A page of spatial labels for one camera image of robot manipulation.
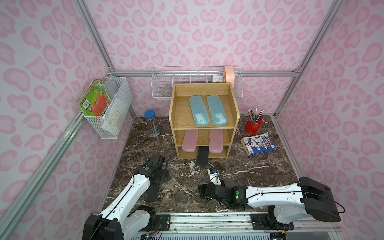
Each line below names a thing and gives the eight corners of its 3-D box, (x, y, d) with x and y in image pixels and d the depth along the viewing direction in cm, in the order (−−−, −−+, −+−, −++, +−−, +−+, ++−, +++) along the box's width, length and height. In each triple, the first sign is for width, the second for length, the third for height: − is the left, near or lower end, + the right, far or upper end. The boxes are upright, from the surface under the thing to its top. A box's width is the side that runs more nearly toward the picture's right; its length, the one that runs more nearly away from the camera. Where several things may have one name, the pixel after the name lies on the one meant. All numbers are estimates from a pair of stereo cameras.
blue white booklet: (248, 155, 99) (249, 153, 97) (240, 140, 107) (241, 138, 104) (275, 149, 102) (277, 146, 100) (265, 135, 110) (267, 132, 107)
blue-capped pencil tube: (151, 136, 111) (143, 116, 95) (152, 129, 115) (145, 109, 99) (159, 136, 111) (153, 116, 95) (161, 129, 115) (154, 109, 99)
